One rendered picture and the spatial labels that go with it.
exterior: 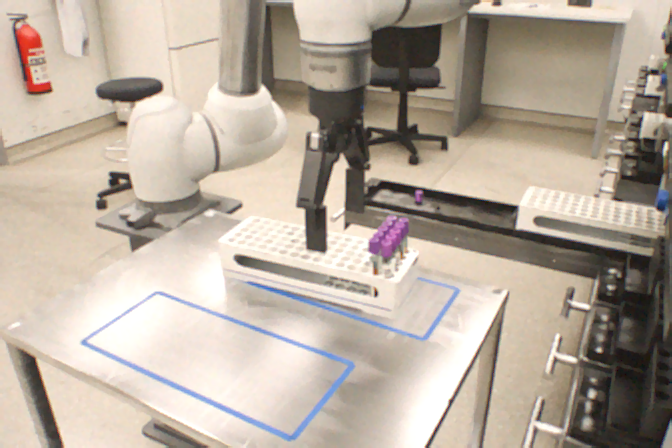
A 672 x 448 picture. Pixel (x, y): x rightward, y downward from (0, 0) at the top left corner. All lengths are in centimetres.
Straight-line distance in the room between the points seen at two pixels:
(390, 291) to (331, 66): 31
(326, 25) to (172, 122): 69
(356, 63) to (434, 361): 39
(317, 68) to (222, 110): 67
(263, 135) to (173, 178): 24
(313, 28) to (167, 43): 356
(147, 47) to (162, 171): 308
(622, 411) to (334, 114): 49
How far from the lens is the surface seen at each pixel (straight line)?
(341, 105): 74
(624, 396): 78
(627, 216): 113
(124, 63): 459
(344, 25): 71
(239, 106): 137
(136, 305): 91
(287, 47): 546
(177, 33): 423
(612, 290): 98
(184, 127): 135
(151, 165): 135
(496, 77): 475
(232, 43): 134
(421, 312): 85
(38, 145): 444
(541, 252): 111
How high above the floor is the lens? 131
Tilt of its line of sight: 27 degrees down
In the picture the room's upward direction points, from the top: straight up
